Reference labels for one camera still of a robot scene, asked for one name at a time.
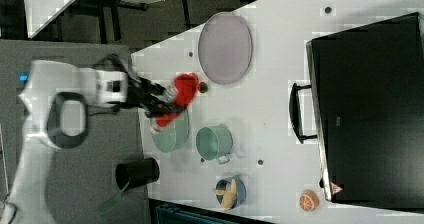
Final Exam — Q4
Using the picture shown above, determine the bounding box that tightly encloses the dark red strawberry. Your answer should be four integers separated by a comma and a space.
198, 82, 209, 94

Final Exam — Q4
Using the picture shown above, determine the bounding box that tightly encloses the peeled banana toy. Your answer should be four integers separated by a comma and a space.
213, 179, 237, 211

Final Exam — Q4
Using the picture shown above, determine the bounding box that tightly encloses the grey round plate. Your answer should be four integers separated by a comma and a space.
198, 12, 253, 85

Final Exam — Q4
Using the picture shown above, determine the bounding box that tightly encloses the black cylinder lower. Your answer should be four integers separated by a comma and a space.
115, 158, 160, 190

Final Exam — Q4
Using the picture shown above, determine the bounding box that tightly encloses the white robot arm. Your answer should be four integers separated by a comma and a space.
1, 55, 180, 224

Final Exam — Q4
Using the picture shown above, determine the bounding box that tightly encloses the orange slice toy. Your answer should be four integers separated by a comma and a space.
299, 190, 319, 211

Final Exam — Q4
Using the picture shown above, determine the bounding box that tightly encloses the black oven door handle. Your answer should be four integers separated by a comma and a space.
289, 83, 318, 144

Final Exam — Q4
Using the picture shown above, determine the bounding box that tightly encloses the green mug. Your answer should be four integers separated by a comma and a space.
196, 124, 233, 165

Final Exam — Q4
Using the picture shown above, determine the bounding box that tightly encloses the red ketchup bottle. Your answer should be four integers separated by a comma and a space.
151, 72, 199, 134

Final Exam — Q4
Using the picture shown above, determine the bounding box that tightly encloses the silver toaster oven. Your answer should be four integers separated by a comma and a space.
305, 12, 424, 213

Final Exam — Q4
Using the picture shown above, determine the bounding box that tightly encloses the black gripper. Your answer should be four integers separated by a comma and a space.
126, 77, 184, 118

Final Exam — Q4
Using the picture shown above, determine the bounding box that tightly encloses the green perforated colander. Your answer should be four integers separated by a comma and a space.
150, 111, 190, 153

